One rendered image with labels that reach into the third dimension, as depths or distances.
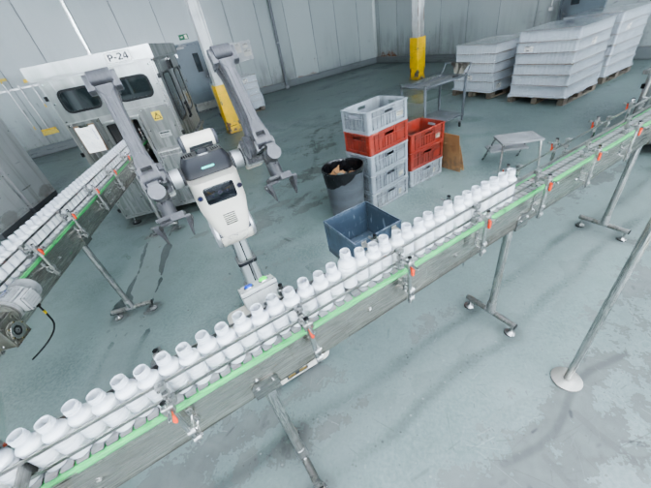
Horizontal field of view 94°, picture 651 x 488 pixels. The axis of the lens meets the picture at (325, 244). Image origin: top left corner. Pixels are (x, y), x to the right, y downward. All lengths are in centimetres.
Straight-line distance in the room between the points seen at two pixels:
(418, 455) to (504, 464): 40
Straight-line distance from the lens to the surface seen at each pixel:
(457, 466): 197
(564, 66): 716
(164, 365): 105
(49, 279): 255
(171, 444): 127
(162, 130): 447
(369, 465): 195
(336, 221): 179
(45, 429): 114
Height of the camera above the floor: 185
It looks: 36 degrees down
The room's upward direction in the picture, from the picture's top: 12 degrees counter-clockwise
